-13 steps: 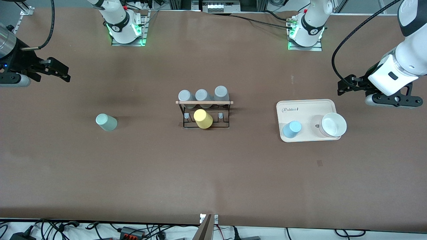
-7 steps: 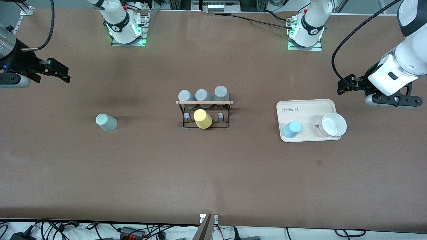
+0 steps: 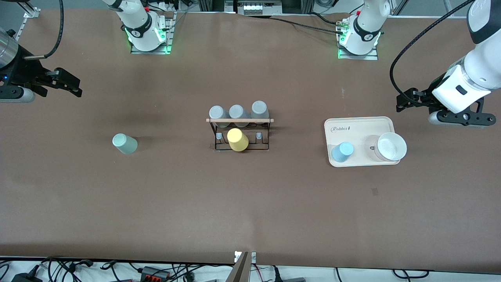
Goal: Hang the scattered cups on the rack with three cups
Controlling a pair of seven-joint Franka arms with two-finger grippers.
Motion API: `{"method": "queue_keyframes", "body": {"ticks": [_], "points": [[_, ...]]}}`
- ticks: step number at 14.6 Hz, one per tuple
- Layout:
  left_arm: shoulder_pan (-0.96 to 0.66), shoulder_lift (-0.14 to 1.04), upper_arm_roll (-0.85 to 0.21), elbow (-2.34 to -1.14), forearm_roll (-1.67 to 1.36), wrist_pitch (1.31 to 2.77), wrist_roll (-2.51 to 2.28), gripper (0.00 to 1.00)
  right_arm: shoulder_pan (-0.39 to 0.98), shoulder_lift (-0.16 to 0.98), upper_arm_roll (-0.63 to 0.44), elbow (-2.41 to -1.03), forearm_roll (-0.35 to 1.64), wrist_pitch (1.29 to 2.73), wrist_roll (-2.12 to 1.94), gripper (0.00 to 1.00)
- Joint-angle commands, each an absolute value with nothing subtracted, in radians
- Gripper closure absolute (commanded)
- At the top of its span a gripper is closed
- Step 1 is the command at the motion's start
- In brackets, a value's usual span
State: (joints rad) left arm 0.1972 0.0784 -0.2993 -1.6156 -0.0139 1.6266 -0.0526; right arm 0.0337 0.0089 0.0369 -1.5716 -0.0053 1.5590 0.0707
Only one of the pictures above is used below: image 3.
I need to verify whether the light blue cup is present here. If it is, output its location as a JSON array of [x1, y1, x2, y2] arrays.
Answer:
[[332, 142, 355, 164]]

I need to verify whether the white bowl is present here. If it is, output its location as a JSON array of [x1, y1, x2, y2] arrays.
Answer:
[[374, 132, 408, 162]]

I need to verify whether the cream rectangular tray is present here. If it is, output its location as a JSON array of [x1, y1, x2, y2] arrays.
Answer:
[[324, 116, 395, 168]]

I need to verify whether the pale green cup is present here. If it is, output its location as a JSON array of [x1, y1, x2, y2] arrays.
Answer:
[[112, 134, 139, 155]]

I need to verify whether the grey cup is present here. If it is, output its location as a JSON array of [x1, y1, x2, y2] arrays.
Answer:
[[209, 105, 230, 128], [229, 104, 251, 128], [250, 101, 270, 125]]

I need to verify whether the yellow cup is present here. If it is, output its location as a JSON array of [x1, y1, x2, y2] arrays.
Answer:
[[227, 128, 250, 152]]

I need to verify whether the white power strip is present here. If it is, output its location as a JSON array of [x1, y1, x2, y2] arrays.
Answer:
[[237, 0, 283, 16]]

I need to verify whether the black power adapter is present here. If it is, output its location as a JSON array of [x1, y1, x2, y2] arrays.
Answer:
[[11, 272, 44, 282]]

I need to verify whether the black orange connector box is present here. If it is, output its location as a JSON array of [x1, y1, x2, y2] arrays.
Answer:
[[140, 266, 171, 282]]

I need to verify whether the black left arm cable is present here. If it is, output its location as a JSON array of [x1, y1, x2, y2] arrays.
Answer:
[[389, 0, 476, 106]]

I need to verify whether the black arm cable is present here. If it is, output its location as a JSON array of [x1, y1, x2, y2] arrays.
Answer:
[[23, 0, 65, 60], [389, 0, 476, 106]]

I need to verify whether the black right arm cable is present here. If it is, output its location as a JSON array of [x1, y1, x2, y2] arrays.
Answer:
[[23, 0, 65, 60]]

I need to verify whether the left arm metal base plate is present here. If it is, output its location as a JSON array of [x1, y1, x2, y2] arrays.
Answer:
[[337, 19, 379, 61]]

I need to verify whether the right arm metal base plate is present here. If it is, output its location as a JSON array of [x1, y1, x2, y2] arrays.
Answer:
[[130, 11, 175, 55]]

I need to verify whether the black cable on table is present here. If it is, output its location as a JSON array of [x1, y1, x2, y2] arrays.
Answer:
[[270, 16, 347, 35]]

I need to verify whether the black looped floor cable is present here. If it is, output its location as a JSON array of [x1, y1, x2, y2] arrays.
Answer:
[[393, 269, 430, 280]]

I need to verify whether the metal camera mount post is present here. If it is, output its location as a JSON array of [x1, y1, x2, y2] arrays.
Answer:
[[226, 251, 257, 282]]

